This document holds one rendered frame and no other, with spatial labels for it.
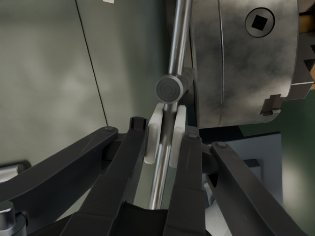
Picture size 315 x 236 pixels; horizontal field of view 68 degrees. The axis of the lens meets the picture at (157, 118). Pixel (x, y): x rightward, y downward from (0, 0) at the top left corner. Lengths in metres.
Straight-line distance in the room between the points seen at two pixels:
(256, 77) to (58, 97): 0.26
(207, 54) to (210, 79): 0.03
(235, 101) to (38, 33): 0.27
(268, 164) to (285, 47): 0.74
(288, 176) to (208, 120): 1.78
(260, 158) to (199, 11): 0.77
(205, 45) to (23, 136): 0.29
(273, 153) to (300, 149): 1.02
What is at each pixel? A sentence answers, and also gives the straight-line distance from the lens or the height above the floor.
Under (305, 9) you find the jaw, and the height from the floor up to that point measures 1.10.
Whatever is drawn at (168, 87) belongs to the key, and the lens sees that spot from 0.17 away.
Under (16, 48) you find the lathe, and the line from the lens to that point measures 0.35.
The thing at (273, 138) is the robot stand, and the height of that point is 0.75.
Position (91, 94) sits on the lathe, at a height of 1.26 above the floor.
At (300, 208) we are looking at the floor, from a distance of 2.38.
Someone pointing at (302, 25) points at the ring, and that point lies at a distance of 0.48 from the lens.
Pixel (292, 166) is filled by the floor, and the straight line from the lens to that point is 2.08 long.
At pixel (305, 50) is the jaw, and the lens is 0.44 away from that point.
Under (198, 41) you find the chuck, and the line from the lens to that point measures 0.31.
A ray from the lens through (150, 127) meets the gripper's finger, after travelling 0.16.
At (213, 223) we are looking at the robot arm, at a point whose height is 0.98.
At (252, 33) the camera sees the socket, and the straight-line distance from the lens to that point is 0.32.
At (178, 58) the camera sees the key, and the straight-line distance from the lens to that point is 0.19.
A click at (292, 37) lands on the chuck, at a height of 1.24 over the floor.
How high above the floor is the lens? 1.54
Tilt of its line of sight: 66 degrees down
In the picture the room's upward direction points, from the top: 169 degrees counter-clockwise
